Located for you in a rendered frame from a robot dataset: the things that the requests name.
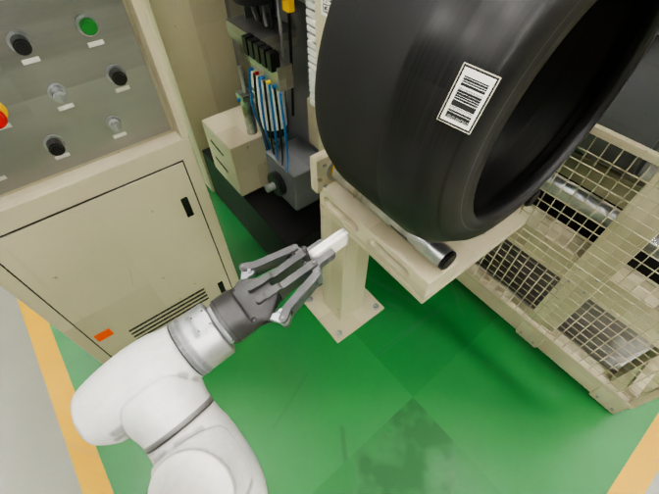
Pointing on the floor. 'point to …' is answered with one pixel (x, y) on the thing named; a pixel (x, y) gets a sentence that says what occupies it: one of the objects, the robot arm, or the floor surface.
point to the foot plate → (339, 329)
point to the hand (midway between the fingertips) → (329, 247)
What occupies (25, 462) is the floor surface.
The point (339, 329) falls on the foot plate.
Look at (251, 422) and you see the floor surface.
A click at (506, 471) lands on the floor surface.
